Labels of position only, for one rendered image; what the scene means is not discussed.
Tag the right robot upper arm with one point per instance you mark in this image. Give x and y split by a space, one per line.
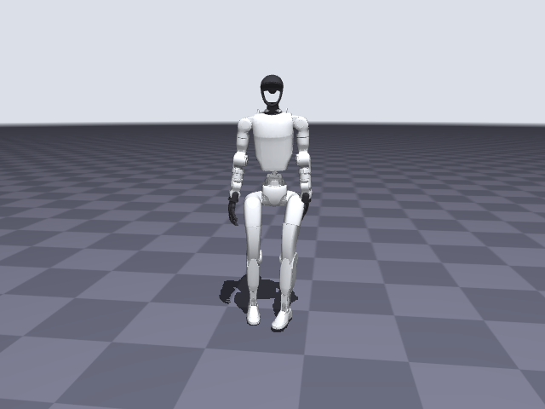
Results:
242 142

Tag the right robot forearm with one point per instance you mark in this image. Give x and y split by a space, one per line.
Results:
237 179

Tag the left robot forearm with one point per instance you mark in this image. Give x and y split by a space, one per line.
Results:
305 179

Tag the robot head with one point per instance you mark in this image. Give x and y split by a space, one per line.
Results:
272 83

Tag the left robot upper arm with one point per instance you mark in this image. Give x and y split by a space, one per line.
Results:
302 139

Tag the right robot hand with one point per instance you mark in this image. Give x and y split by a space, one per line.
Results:
231 208

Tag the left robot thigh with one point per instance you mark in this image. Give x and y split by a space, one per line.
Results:
291 226

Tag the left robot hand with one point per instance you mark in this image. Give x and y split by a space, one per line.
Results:
305 199

